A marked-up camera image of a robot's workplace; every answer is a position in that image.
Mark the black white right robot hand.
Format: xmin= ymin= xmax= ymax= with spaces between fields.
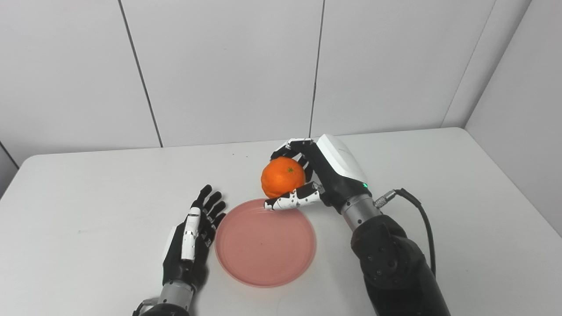
xmin=264 ymin=134 xmax=370 ymax=213

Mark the orange fruit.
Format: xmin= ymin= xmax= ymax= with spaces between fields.
xmin=261 ymin=157 xmax=306 ymax=199

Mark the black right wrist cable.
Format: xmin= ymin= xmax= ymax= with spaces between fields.
xmin=374 ymin=188 xmax=436 ymax=277

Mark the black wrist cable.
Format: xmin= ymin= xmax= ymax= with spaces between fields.
xmin=133 ymin=298 xmax=159 ymax=316
xmin=374 ymin=188 xmax=436 ymax=277

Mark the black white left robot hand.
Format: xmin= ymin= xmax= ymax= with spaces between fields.
xmin=162 ymin=185 xmax=227 ymax=290

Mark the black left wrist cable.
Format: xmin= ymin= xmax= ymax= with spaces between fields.
xmin=133 ymin=298 xmax=159 ymax=316

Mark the pink round plate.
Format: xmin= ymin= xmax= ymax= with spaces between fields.
xmin=215 ymin=198 xmax=317 ymax=288

